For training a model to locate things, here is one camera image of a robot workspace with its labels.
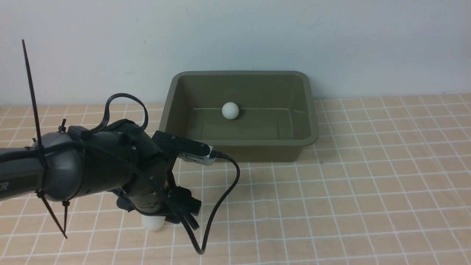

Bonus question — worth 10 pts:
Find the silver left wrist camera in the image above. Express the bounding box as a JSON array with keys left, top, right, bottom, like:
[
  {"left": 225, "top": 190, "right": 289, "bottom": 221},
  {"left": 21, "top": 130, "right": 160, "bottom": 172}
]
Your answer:
[{"left": 152, "top": 130, "right": 214, "bottom": 166}]

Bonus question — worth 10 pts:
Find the white ping-pong ball front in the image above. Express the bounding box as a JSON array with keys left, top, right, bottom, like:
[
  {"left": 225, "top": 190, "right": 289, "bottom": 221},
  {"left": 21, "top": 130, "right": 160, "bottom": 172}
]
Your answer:
[{"left": 222, "top": 102, "right": 240, "bottom": 120}]

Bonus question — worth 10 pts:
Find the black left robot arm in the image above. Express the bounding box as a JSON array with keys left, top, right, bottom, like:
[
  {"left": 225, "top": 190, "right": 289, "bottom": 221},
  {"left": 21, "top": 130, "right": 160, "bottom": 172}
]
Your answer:
[{"left": 0, "top": 120, "right": 210, "bottom": 230}]

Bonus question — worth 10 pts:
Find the olive green plastic bin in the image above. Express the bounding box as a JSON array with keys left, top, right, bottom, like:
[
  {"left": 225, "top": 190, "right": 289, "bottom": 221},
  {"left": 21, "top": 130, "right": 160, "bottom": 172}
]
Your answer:
[{"left": 158, "top": 71, "right": 320, "bottom": 163}]

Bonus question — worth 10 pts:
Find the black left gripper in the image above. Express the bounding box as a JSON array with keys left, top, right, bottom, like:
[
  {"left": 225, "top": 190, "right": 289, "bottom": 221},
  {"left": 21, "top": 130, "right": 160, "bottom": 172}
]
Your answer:
[{"left": 116, "top": 159, "right": 202, "bottom": 230}]

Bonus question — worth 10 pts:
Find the black zip tie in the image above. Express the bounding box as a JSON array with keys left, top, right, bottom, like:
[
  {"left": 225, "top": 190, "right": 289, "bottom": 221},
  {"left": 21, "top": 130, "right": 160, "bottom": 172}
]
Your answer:
[{"left": 22, "top": 39, "right": 69, "bottom": 239}]

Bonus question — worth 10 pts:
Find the plain white ping-pong ball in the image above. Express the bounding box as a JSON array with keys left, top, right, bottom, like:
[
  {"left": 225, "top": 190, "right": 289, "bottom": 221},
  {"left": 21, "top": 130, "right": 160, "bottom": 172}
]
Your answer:
[{"left": 141, "top": 215, "right": 166, "bottom": 232}]

